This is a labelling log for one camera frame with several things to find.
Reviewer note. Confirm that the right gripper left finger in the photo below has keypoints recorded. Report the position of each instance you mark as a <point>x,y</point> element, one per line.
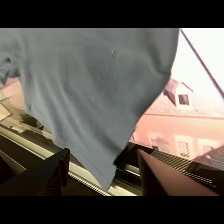
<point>40,180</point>

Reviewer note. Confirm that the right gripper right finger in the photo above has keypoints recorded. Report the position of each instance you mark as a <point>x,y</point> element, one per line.
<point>166,180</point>

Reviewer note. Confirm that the grey-blue T-shirt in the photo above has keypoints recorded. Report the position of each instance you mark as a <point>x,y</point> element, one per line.
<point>96,93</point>

